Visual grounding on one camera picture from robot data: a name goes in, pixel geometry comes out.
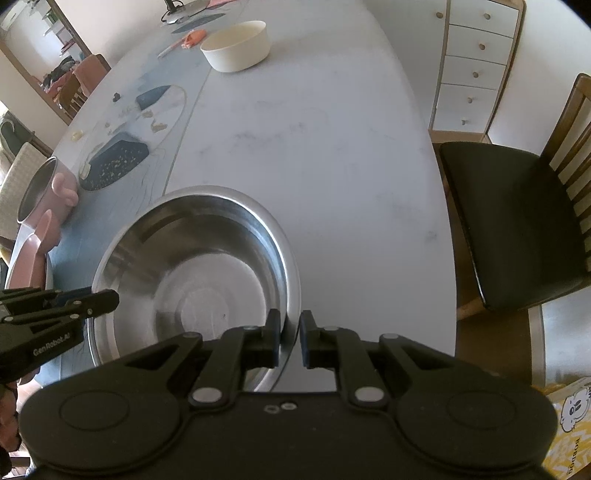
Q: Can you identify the pink bear-shaped plate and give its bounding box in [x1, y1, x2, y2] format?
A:
[5, 210, 61, 289]

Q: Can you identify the grey gooseneck desk lamp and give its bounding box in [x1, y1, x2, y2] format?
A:
[161, 0, 209, 25]

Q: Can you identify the yellowish tape roll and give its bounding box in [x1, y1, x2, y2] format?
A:
[70, 130, 84, 142]

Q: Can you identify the wooden slatted chair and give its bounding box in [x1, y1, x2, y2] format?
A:
[435, 72, 591, 322]

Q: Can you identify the cream white bowl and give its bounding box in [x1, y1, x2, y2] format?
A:
[200, 20, 270, 73]

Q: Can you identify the large stainless steel bowl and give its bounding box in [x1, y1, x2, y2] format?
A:
[87, 186, 301, 392]

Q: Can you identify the blue patterned table runner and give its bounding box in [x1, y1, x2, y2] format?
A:
[34, 0, 260, 386]

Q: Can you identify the white drawer cabinet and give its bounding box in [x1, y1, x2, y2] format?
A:
[430, 1, 526, 143]

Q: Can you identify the yellow cartoon box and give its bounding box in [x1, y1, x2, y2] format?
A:
[538, 377, 591, 479]

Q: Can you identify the small steel pink bowl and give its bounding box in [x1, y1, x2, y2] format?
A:
[17, 157, 79, 228]

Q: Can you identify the orange tape dispenser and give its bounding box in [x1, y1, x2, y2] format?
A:
[181, 29, 206, 49]

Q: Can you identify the pink pen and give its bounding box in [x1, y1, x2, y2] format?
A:
[156, 38, 183, 59]

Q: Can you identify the person's left hand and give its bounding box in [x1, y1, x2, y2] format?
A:
[0, 382, 21, 452]

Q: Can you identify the wooden chair with towel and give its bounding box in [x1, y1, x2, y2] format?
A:
[57, 54, 111, 120]

